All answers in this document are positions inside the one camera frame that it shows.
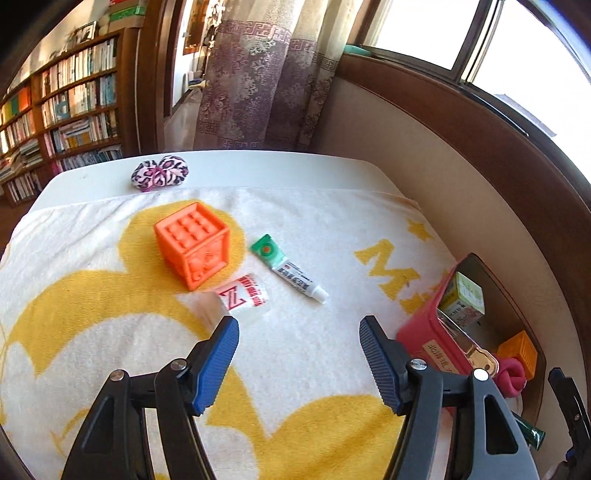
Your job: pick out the stacked gift boxes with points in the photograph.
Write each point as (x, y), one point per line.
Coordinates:
(125, 14)

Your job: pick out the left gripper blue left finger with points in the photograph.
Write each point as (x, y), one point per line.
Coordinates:
(209, 366)

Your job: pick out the large metal clamp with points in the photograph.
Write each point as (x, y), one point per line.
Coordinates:
(478, 357)

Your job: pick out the white green ointment tube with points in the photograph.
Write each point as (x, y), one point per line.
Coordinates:
(270, 253)

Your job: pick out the white red roll package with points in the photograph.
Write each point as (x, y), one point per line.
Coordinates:
(245, 299)

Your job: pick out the wooden bookshelf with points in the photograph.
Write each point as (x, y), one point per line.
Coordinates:
(77, 110)

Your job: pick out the red tin box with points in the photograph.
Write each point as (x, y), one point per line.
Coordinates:
(501, 341)

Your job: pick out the green gold tube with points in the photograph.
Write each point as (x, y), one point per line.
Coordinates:
(533, 436)

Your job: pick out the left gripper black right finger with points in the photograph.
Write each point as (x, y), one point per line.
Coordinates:
(387, 359)

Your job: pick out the white yellow towel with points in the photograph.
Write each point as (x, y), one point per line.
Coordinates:
(85, 291)

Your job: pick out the pink leopard scrunchie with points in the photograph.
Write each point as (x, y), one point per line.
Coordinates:
(170, 170)

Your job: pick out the large pink foam curler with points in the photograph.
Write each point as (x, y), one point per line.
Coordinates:
(510, 378)

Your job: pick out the orange duck rubber cube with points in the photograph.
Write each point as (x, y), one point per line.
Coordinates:
(521, 348)

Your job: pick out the orange studded rubber cube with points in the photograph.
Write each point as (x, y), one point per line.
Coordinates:
(194, 242)

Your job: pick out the green yellow medicine box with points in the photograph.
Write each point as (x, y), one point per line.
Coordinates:
(463, 300)

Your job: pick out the purple patterned curtain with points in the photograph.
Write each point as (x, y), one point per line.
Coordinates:
(270, 73)

